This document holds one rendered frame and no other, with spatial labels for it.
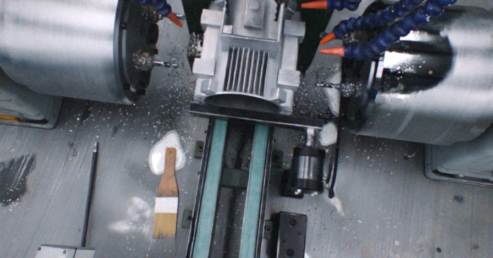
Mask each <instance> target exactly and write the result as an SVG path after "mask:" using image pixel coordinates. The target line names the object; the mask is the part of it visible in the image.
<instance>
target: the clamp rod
mask: <svg viewBox="0 0 493 258"><path fill-rule="evenodd" d="M315 144H316V130H315V133H311V129H310V132H309V133H306V134H305V145H309V146H315Z"/></svg>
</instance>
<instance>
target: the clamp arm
mask: <svg viewBox="0 0 493 258"><path fill-rule="evenodd" d="M188 111H189V114H190V116H192V117H200V118H209V119H218V120H226V121H231V122H240V123H248V124H256V125H264V126H270V127H278V128H286V129H295V130H303V131H305V134H306V133H309V132H310V129H311V133H315V130H316V135H317V133H320V132H321V131H322V130H323V128H324V120H323V119H317V118H308V117H300V116H291V115H286V112H280V113H279V114H278V113H269V112H260V111H252V110H247V109H239V108H230V107H222V106H214V105H206V103H205V102H203V101H199V103H192V102H191V103H190V105H189V110H188Z"/></svg>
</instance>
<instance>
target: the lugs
mask: <svg viewBox="0 0 493 258"><path fill-rule="evenodd" d="M215 4H216V5H218V6H219V7H221V8H223V7H224V5H225V0H215ZM296 9H297V4H296V2H294V1H293V0H287V1H285V5H284V14H285V15H286V16H291V15H293V14H295V13H296ZM217 88H218V82H216V81H214V80H212V79H207V80H203V81H202V83H201V89H200V92H202V93H204V94H206V95H213V94H216V93H217ZM286 98H287V92H286V91H284V90H282V89H281V88H279V87H277V88H274V89H271V90H270V99H269V100H270V101H272V102H274V103H276V104H282V103H286Z"/></svg>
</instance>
